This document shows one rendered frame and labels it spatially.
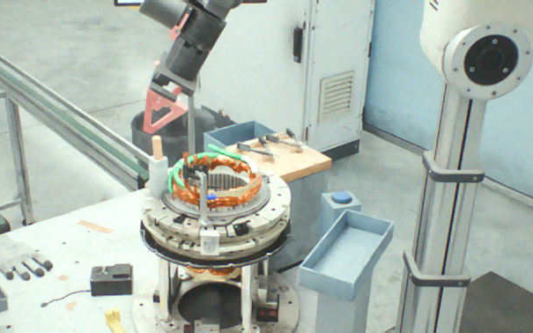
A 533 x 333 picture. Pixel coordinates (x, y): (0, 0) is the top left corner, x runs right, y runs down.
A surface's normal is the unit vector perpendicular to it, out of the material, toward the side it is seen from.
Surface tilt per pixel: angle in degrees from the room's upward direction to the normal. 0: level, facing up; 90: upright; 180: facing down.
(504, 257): 0
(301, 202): 90
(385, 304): 0
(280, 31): 90
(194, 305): 0
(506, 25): 90
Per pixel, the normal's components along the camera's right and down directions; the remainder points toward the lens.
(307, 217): 0.59, 0.37
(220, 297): 0.02, -0.89
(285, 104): -0.78, 0.26
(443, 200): 0.03, 0.45
